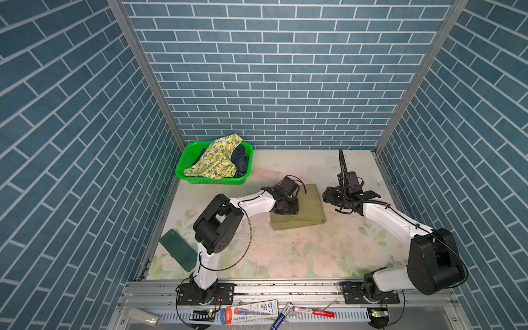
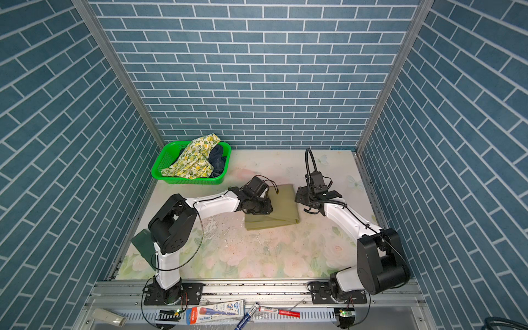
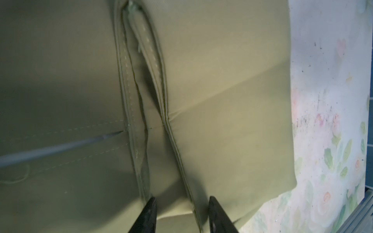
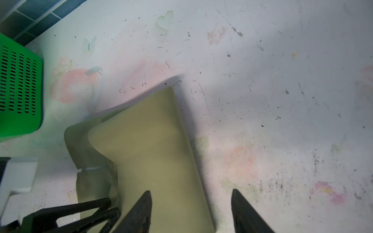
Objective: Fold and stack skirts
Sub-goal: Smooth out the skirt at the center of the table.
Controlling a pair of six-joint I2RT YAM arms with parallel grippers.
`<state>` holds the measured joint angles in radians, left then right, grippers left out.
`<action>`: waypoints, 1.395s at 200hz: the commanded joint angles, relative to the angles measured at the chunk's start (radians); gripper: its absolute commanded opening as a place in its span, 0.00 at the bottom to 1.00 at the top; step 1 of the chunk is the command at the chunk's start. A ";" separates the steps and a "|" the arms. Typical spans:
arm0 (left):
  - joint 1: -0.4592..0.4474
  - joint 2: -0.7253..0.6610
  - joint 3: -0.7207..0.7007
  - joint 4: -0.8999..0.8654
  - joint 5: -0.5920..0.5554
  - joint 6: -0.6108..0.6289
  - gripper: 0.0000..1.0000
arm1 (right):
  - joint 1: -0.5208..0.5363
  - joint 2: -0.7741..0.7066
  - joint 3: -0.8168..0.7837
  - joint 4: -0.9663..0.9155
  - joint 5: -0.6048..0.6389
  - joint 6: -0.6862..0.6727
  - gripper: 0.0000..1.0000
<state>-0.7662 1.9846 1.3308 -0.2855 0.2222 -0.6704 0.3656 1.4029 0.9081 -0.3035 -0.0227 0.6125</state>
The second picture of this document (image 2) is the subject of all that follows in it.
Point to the green plastic basket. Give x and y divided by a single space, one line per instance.
169 154

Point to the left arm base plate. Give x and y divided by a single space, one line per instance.
183 294

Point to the red blue toothpaste box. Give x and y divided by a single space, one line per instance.
219 311

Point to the red marker pen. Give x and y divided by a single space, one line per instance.
281 312

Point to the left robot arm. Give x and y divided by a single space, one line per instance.
172 225

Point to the dark navy skirt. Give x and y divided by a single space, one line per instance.
217 161

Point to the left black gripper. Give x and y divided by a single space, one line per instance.
267 209

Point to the yellow floral skirt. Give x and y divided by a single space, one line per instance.
193 160

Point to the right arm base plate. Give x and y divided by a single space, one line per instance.
328 292

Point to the grey tape roll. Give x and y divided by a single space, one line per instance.
108 317

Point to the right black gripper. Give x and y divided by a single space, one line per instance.
300 195

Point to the aluminium rail frame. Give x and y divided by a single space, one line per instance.
310 297

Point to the blue marker pen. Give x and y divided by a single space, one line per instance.
248 316

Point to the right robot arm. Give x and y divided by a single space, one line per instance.
380 260

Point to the dark green sponge block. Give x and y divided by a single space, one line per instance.
143 242

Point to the olive green skirt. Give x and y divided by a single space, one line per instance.
284 211

